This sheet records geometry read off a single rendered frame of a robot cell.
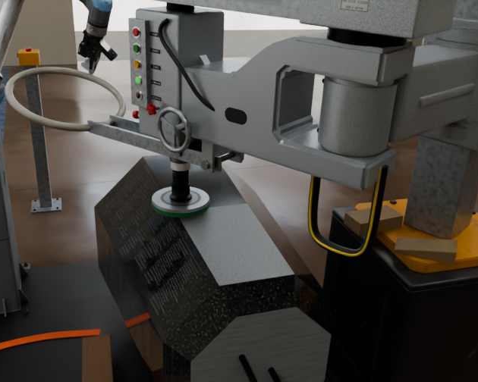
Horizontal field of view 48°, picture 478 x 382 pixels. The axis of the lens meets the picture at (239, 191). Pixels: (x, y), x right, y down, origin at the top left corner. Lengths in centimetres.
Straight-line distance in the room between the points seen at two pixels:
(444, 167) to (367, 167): 66
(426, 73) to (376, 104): 23
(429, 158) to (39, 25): 720
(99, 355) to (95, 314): 47
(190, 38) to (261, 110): 36
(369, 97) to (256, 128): 36
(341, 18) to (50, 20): 747
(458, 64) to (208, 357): 113
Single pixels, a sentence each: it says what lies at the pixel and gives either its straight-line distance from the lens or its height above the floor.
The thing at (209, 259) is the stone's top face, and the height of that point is 82.
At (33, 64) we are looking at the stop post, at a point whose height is 101.
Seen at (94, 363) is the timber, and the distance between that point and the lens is 243.
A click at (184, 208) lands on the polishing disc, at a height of 87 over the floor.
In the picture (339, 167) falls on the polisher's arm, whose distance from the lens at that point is 146.
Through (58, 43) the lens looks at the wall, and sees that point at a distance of 869.
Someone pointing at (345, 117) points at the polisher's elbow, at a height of 135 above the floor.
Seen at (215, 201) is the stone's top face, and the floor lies 82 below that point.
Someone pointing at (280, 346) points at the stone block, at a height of 62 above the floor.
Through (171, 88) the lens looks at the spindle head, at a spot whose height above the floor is 131.
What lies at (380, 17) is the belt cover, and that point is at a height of 160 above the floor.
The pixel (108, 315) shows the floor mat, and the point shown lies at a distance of 287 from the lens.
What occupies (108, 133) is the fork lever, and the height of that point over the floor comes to 106.
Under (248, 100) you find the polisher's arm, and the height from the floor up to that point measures 133.
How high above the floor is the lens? 174
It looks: 24 degrees down
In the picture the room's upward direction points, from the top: 3 degrees clockwise
